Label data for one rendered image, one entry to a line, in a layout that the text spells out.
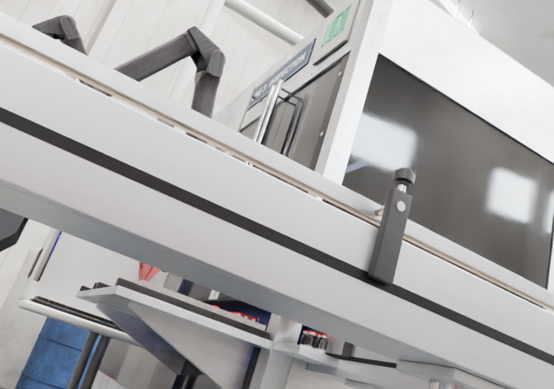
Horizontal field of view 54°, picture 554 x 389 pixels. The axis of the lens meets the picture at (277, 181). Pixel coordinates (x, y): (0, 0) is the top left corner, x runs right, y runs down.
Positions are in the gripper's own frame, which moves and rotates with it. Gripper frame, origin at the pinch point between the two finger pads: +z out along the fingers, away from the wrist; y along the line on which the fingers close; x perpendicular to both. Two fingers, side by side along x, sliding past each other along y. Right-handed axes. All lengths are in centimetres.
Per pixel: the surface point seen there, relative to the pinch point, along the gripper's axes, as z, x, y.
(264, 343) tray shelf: 0.0, -10.6, 31.8
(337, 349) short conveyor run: -5, -24, 44
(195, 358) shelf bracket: 9.6, -2.3, 20.0
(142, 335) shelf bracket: 8, 48, 17
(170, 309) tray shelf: 2.5, -10.9, 6.6
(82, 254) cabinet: -12, 89, -10
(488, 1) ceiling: -614, 362, 331
